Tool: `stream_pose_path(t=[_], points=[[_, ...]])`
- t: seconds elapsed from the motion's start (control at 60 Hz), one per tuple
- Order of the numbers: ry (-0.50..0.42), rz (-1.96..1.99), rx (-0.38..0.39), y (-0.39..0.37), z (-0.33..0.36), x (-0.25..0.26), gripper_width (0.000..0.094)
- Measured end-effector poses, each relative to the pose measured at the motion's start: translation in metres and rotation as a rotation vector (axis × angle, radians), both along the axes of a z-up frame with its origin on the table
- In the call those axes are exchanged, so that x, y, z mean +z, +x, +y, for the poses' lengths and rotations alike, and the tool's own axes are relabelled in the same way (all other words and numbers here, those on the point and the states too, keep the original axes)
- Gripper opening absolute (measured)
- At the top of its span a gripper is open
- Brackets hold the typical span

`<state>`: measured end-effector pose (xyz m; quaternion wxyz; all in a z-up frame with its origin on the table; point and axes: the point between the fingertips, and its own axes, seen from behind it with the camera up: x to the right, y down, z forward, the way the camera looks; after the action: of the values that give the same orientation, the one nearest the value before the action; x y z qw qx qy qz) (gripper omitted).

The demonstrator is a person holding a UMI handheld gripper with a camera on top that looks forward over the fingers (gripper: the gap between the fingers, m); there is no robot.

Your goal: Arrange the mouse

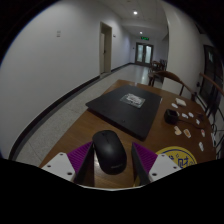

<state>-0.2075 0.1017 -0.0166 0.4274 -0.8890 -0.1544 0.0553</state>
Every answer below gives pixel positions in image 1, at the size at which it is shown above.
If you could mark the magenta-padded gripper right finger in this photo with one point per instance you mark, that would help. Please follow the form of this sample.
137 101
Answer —
146 158

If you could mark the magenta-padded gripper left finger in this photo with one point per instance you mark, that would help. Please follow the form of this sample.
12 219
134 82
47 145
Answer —
80 156

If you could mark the black computer mouse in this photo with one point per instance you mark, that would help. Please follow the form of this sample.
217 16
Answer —
109 151

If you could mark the round yellow blue mouse pad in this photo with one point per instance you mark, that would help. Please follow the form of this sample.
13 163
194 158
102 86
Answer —
176 156

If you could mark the small beige piece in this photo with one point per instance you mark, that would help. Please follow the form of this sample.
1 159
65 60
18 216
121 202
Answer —
177 130

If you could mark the small orange white piece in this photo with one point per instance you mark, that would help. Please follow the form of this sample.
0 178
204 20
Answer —
187 133

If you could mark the small black box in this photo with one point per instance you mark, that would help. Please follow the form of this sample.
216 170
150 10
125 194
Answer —
171 116

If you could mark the small white oblong piece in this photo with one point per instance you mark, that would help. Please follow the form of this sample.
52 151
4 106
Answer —
201 146

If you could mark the black closed laptop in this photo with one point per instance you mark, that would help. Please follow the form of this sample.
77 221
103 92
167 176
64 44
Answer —
113 108

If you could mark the small red white piece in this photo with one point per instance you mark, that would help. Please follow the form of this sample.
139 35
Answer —
202 132

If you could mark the small white box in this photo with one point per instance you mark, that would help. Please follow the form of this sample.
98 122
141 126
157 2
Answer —
180 102

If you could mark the wooden curved-back chair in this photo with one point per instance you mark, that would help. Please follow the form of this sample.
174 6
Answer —
173 76

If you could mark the distant wooden chair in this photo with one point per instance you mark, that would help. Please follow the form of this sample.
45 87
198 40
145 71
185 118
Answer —
157 65

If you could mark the glass double door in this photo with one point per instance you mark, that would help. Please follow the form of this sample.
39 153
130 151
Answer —
144 54

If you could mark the dark window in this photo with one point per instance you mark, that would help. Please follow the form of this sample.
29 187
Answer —
209 71

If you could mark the wooden side door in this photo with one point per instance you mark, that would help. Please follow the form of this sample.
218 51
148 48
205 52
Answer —
106 48

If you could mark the green exit sign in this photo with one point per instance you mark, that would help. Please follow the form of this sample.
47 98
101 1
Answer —
145 38

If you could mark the round ceiling light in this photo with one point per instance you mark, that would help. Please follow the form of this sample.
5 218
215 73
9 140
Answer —
135 12
140 33

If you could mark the black railing with wooden rail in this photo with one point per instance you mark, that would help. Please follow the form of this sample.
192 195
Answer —
213 83

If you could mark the white wall switch plate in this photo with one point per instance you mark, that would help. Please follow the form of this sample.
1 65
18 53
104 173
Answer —
58 33

